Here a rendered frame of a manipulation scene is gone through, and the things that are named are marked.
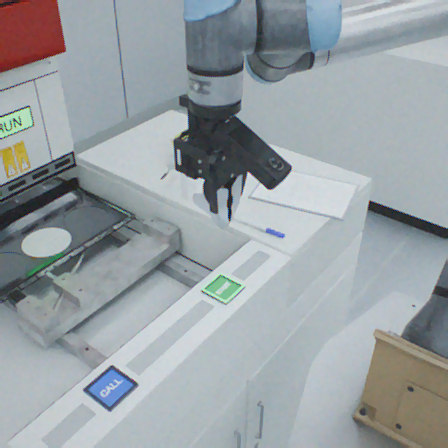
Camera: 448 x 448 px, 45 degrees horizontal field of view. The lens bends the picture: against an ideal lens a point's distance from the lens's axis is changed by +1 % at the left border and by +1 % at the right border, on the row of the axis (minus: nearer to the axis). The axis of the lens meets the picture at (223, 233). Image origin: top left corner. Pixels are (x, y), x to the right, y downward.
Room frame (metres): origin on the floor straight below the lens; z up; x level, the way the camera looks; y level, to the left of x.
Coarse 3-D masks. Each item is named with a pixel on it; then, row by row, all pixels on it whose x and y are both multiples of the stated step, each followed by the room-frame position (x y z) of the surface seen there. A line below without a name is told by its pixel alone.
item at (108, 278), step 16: (144, 240) 0.93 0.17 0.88; (176, 240) 0.93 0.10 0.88; (112, 256) 0.87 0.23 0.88; (128, 256) 0.87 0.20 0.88; (144, 256) 0.87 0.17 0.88; (160, 256) 0.88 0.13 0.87; (96, 272) 0.82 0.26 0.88; (112, 272) 0.82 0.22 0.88; (128, 272) 0.82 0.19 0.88; (144, 272) 0.84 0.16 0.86; (96, 288) 0.77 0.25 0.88; (112, 288) 0.77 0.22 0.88; (48, 304) 0.73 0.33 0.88; (64, 304) 0.73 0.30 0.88; (96, 304) 0.74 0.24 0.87; (16, 320) 0.69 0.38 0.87; (64, 320) 0.69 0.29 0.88; (80, 320) 0.71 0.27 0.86; (32, 336) 0.67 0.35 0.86; (48, 336) 0.65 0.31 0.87
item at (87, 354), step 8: (8, 304) 0.78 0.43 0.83; (16, 312) 0.76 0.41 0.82; (64, 336) 0.67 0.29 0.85; (72, 336) 0.67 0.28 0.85; (64, 344) 0.67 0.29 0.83; (72, 344) 0.66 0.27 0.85; (80, 344) 0.65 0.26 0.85; (88, 344) 0.66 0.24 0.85; (72, 352) 0.66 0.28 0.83; (80, 352) 0.64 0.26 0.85; (88, 352) 0.64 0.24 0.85; (96, 352) 0.64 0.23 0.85; (88, 360) 0.63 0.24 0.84; (96, 360) 0.62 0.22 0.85
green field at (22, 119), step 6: (12, 114) 1.05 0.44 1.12; (18, 114) 1.06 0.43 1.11; (24, 114) 1.07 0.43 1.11; (30, 114) 1.08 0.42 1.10; (0, 120) 1.03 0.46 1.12; (6, 120) 1.04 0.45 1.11; (12, 120) 1.05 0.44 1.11; (18, 120) 1.06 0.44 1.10; (24, 120) 1.07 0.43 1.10; (30, 120) 1.08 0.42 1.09; (0, 126) 1.02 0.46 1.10; (6, 126) 1.03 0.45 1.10; (12, 126) 1.04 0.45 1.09; (18, 126) 1.05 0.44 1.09; (24, 126) 1.06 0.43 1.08; (0, 132) 1.02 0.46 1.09; (6, 132) 1.03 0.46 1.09; (12, 132) 1.04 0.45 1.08
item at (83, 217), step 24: (48, 192) 1.09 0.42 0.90; (72, 192) 1.09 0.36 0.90; (0, 216) 0.99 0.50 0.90; (24, 216) 0.99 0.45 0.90; (48, 216) 0.99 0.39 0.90; (72, 216) 0.99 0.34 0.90; (96, 216) 0.99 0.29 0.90; (120, 216) 0.99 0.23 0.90; (0, 240) 0.90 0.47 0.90; (72, 240) 0.90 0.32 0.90; (0, 264) 0.82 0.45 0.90; (24, 264) 0.82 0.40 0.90; (48, 264) 0.82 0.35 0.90; (0, 288) 0.75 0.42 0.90
